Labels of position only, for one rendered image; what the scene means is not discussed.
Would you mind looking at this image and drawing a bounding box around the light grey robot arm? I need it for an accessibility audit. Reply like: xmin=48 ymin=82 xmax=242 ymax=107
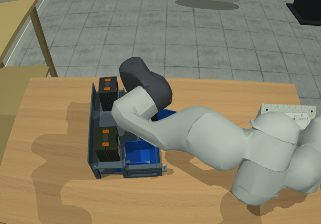
xmin=111 ymin=57 xmax=321 ymax=206

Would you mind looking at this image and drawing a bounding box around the grey metal shelf rack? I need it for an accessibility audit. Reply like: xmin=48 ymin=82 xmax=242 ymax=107
xmin=87 ymin=83 xmax=167 ymax=179

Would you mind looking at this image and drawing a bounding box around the black hard case with orange latches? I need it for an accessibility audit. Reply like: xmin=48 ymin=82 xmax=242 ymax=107
xmin=98 ymin=76 xmax=120 ymax=111

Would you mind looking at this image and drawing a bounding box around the blue bin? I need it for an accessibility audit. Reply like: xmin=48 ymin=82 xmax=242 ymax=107
xmin=157 ymin=109 xmax=176 ymax=120
xmin=125 ymin=140 xmax=158 ymax=165

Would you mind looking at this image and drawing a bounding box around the dark green case with orange latches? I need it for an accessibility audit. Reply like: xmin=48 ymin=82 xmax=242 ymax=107
xmin=95 ymin=126 xmax=120 ymax=162

